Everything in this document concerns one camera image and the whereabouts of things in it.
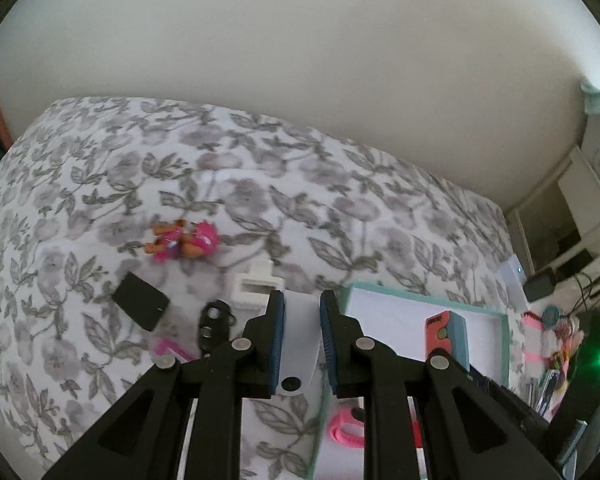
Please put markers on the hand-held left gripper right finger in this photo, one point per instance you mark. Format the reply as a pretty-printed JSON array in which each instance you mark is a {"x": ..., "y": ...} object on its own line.
[{"x": 328, "y": 345}]

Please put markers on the white shelf unit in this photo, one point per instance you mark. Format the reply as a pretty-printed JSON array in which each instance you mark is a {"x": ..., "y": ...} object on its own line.
[{"x": 587, "y": 195}]

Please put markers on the teal cloth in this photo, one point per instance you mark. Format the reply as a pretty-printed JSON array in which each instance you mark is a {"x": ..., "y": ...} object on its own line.
[{"x": 596, "y": 97}]

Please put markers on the pink toy doll figure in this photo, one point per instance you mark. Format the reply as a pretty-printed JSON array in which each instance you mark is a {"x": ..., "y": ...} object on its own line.
[{"x": 200, "y": 237}]

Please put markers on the black plug charger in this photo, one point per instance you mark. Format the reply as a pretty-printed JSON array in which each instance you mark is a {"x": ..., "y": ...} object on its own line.
[{"x": 140, "y": 301}]

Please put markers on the pink smart watch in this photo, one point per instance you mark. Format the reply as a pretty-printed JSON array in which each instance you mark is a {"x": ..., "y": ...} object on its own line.
[{"x": 347, "y": 432}]

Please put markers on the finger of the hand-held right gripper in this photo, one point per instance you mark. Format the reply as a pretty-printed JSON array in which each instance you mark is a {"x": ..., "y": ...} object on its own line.
[{"x": 517, "y": 407}]

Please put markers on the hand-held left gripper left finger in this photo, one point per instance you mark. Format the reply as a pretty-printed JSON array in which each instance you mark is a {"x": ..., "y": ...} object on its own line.
[{"x": 276, "y": 345}]

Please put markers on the teal rimmed white tray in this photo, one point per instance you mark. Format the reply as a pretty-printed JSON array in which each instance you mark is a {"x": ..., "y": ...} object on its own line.
[{"x": 395, "y": 320}]

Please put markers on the pink comb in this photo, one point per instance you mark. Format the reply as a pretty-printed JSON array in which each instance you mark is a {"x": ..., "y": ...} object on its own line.
[{"x": 532, "y": 321}]

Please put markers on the black power adapter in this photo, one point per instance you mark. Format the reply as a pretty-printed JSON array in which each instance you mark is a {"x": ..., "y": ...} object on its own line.
[{"x": 540, "y": 285}]

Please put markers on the white oval device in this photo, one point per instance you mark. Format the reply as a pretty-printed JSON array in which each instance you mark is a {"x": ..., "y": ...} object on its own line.
[{"x": 300, "y": 340}]

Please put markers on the white plastic clip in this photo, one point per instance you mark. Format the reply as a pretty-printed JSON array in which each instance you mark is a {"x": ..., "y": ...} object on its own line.
[{"x": 250, "y": 287}]

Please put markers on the black toy car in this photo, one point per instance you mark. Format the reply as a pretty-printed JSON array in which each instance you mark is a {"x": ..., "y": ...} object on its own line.
[{"x": 212, "y": 322}]

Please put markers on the pile of colourful trinkets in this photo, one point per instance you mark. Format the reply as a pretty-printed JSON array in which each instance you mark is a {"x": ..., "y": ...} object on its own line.
[{"x": 562, "y": 345}]

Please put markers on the orange and blue toy knife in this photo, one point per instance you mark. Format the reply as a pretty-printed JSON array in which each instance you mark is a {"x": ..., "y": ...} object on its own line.
[{"x": 450, "y": 335}]

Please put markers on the white power strip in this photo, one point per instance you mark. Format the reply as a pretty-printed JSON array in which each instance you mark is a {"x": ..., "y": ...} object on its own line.
[{"x": 512, "y": 275}]

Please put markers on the purple translucent lighter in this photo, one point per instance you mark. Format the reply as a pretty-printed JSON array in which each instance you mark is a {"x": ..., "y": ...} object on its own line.
[{"x": 167, "y": 347}]

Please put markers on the round teal tin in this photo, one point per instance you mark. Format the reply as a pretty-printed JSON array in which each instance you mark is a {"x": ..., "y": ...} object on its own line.
[{"x": 551, "y": 316}]

